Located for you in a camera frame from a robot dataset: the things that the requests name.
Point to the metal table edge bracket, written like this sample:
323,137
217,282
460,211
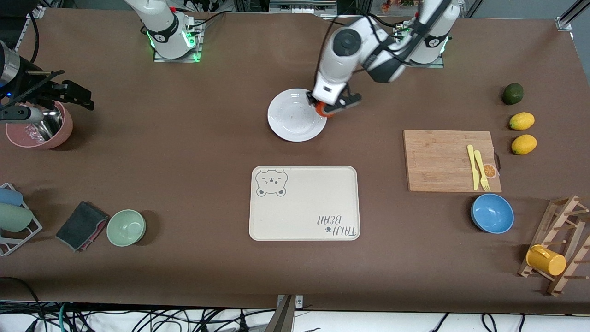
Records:
290,304

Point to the blue cup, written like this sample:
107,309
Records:
9,197

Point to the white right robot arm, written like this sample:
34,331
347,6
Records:
166,32

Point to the white round plate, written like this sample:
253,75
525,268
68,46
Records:
290,115

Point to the orange slice sticker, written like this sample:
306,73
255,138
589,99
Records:
489,171

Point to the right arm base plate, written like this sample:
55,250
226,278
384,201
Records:
196,53

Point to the yellow mug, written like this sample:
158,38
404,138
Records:
548,262

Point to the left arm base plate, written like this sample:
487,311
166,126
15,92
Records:
438,64

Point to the aluminium corner profile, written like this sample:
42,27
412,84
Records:
566,22

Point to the metal scoop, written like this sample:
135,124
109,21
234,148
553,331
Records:
51,127

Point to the wooden mug rack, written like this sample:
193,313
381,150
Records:
564,216

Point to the yellow plastic knife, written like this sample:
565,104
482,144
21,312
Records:
472,166

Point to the pale green bowl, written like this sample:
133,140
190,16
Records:
126,228

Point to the pale green cup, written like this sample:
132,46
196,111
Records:
14,217

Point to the pink folded cloth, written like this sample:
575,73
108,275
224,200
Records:
95,232

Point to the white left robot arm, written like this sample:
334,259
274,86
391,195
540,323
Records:
341,60

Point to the wooden cutting board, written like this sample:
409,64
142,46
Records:
438,161

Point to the beige tray with bear print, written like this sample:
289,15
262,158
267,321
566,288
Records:
304,203

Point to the yellow plastic fork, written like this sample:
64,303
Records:
482,173

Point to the orange mandarin fruit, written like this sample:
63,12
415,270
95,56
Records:
320,109

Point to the dark green lime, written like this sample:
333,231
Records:
512,93

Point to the pink bowl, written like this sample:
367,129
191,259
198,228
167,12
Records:
64,131

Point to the blue bowl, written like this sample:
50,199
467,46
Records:
492,213

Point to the dark grey folded cloth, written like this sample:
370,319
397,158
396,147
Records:
80,223

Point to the yellow lemon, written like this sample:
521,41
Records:
522,121
524,144

